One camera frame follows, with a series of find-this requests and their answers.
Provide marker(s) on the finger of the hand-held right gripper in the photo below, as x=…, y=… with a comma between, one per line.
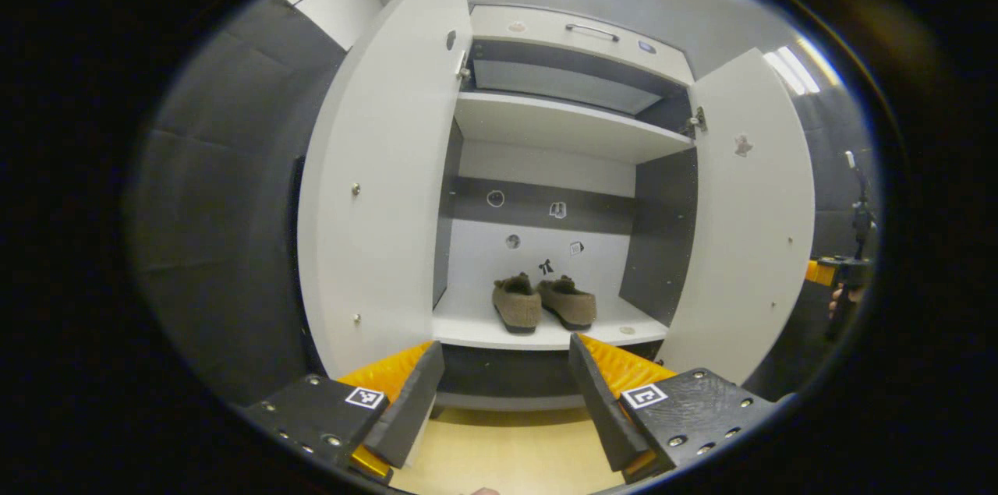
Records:
x=820, y=273

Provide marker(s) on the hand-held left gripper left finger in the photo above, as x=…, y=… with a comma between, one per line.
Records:
x=417, y=394

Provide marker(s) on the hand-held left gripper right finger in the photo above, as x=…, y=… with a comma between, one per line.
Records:
x=594, y=394

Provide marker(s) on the white shoe cabinet door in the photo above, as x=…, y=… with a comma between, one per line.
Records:
x=741, y=245
x=382, y=206

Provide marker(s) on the brown fuzzy shoe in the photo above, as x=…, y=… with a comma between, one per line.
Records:
x=517, y=304
x=573, y=300

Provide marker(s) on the white shoe cabinet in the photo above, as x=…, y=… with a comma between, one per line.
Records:
x=561, y=125

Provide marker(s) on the metal door hinge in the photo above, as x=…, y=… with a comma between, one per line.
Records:
x=697, y=121
x=464, y=68

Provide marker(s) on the small ceiling light panel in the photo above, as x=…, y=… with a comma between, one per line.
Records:
x=795, y=68

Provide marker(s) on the black backdrop cloth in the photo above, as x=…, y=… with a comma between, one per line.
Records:
x=218, y=191

